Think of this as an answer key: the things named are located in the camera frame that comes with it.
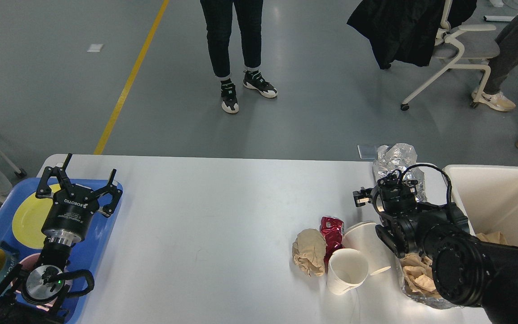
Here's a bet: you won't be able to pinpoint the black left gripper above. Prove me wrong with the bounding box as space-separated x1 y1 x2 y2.
35 153 122 243

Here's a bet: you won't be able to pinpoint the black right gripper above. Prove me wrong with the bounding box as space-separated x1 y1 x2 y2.
352 186 384 215

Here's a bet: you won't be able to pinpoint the yellow plastic plate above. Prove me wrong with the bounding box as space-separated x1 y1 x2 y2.
11 179 54 250

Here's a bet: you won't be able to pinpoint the brown paper bag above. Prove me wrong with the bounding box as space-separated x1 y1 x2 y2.
475 231 509 245

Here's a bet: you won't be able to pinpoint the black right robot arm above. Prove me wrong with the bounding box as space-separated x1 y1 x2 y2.
353 163 518 324

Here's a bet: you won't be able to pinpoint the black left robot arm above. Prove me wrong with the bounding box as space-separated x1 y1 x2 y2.
0 154 123 324

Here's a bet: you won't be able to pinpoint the crushed red can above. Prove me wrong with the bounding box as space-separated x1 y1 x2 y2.
319 216 344 262

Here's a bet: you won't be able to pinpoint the crumpled aluminium foil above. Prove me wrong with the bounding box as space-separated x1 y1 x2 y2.
372 143 427 202

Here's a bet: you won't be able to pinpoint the upright white paper cup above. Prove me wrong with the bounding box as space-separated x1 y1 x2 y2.
326 248 369 295

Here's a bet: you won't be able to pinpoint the crumpled brown paper ball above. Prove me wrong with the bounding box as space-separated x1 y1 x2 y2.
292 229 326 277

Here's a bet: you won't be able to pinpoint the lying white paper cup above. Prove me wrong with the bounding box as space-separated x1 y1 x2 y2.
343 221 394 275

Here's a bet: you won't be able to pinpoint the foil bag with paper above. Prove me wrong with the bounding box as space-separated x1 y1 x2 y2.
395 253 458 310

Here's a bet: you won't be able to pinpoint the white plastic bin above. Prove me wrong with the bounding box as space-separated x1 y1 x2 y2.
444 165 518 246

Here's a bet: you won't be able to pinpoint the black jacket on chair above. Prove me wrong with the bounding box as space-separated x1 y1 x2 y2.
346 0 478 70

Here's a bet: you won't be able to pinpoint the white office chair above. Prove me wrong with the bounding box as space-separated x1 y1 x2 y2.
400 0 500 111

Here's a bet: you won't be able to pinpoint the standing person legs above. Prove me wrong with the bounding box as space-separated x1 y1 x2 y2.
200 0 278 114

